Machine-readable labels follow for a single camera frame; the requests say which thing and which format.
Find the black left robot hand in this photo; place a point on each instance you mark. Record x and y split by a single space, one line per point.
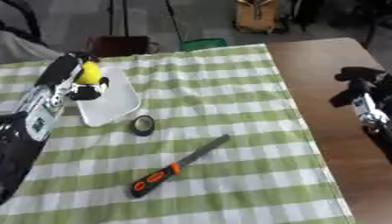
61 70

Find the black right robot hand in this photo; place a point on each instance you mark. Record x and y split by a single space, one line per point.
357 84

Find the yellow toy fruit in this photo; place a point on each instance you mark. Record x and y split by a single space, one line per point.
91 73

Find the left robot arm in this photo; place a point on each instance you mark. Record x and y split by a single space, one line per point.
20 137

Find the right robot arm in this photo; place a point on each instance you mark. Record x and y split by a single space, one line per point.
375 119

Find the dark red box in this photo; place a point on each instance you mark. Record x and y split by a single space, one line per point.
117 45

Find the white square tray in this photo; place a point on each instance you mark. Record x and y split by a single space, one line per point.
109 100

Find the black chair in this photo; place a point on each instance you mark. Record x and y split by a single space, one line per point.
23 20

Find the black tripod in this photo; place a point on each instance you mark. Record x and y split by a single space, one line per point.
125 17

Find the black tape roll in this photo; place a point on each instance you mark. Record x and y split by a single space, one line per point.
142 125

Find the green bin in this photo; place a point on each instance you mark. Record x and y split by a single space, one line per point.
202 44

